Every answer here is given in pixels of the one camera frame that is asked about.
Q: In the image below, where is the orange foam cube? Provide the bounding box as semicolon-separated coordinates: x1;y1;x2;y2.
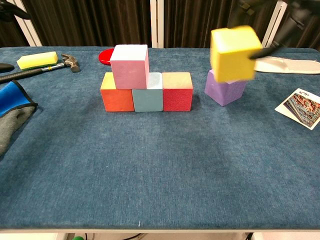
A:
100;71;135;113

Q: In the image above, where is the purple foam cube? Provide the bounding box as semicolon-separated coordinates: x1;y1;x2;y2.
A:
204;69;247;107

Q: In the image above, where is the printed picture card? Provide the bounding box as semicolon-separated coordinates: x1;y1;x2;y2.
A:
274;87;320;131

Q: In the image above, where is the yellow foam cube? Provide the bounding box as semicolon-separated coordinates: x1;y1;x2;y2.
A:
209;25;263;83

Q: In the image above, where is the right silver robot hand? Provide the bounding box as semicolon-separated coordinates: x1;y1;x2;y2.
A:
236;0;311;61

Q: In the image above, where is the light blue foam cube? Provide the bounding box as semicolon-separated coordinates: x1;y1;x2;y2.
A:
131;72;164;113

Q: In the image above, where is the red round disc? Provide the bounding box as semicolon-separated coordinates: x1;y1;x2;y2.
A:
98;48;115;67

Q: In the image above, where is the red foam cube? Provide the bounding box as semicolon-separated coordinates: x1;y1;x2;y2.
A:
161;72;194;112

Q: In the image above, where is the pink foam cube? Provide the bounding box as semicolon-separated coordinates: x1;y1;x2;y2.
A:
110;44;150;90

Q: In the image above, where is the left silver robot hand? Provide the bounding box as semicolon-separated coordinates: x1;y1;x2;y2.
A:
0;0;32;73

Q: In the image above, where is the dark blue table mat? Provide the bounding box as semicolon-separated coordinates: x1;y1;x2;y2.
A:
0;46;320;230

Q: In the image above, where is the yellow sponge block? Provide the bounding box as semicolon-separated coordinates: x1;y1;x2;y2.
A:
16;51;59;71

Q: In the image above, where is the claw hammer black handle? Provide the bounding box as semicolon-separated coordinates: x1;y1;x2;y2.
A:
0;53;81;85

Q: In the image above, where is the blue and grey cloth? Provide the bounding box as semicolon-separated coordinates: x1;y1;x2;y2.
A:
0;79;39;161

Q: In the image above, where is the white metal frame post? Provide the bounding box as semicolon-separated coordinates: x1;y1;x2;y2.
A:
149;0;165;49
259;0;291;48
6;0;42;48

